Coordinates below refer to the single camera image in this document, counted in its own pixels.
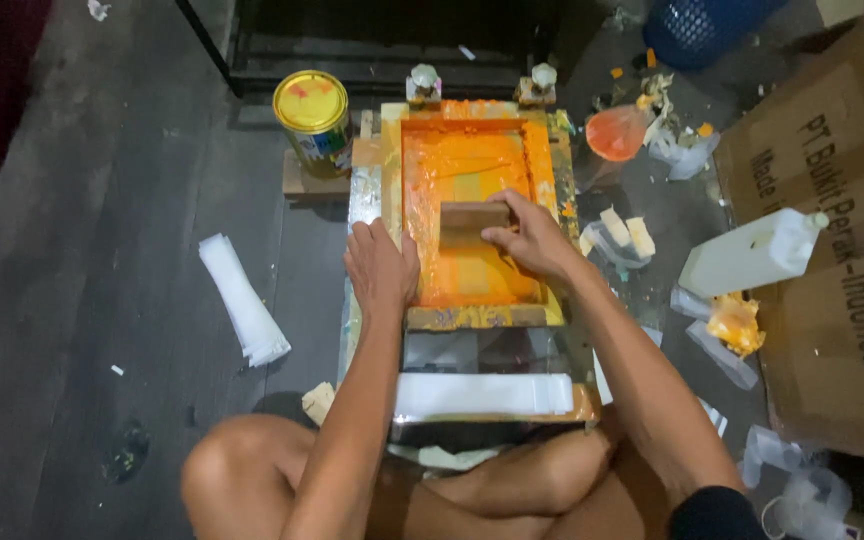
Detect orange inked screen printing frame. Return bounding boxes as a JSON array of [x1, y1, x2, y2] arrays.
[[380, 99, 580, 332]]

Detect person's left leg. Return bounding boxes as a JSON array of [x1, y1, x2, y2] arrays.
[[180, 412, 373, 540]]

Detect cream sponge piece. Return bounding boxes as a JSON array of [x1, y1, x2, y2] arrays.
[[600, 207, 633, 249], [625, 216, 657, 261]]

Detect white knob hinge clamp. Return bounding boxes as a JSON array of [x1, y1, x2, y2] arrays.
[[515, 62, 559, 107], [405, 63, 444, 105]]

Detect white cloth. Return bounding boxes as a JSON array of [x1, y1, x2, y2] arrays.
[[387, 442, 502, 473]]

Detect person's right leg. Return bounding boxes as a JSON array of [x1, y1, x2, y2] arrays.
[[372, 426, 673, 540]]

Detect white plastic jug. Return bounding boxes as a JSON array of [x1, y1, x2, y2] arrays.
[[678, 207, 831, 300]]

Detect flat stack of white plastic bags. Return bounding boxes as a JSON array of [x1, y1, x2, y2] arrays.
[[393, 372, 576, 418]]

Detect wooden block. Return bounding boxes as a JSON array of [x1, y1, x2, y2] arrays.
[[282, 147, 353, 201]]

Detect black metal rack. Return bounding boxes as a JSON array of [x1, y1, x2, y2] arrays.
[[175, 0, 562, 100]]

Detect clear plastic sleeve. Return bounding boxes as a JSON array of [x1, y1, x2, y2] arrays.
[[669, 284, 761, 392]]

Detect person's left hand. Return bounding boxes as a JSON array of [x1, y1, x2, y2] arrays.
[[343, 217, 423, 316]]

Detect person's right hand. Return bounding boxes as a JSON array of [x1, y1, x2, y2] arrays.
[[480, 189, 592, 285]]

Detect wooden squeegee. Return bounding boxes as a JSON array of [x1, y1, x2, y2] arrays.
[[438, 200, 515, 253]]

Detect blue plastic basket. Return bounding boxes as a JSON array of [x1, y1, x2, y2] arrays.
[[642, 0, 790, 73]]

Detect person's leg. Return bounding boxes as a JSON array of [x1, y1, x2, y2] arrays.
[[180, 412, 373, 540], [372, 426, 673, 540]]

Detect small cream sponge scrap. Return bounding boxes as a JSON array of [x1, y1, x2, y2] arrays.
[[300, 381, 338, 426]]

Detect orange stained rag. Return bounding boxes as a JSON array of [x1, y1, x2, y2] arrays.
[[705, 291, 768, 359]]

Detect glass printing table board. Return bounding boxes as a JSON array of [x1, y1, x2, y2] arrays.
[[337, 111, 603, 453]]

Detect crumpled clear plastic bags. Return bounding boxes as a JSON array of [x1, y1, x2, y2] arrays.
[[738, 424, 855, 540]]

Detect loose stack of white plastic bags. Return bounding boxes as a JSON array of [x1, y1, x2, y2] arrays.
[[198, 233, 292, 369]]

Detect clear plastic bag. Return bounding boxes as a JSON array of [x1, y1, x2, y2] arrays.
[[648, 126, 723, 182]]

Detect yellow lidded paint can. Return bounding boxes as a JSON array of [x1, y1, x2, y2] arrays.
[[273, 69, 355, 181]]

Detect orange ink plastic bag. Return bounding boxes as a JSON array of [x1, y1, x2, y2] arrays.
[[585, 103, 651, 164]]

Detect large printed cardboard box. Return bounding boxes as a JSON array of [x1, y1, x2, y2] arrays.
[[712, 0, 864, 468]]

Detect person's black sleeve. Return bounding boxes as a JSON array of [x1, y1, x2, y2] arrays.
[[668, 485, 772, 540]]

